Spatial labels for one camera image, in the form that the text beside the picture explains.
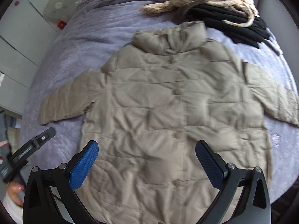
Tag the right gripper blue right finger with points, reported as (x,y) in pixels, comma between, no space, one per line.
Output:
(254,202)

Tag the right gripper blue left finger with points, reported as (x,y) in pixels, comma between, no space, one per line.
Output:
(39,203)

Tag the person's left hand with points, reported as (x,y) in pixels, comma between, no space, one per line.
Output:
(13,189)

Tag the beige quilted puffer jacket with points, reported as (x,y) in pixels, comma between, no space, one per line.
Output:
(149,105)

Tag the white wardrobe cabinet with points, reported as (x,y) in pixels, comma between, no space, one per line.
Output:
(26,37)

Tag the black knit garment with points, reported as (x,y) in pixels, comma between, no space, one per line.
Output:
(214,17)

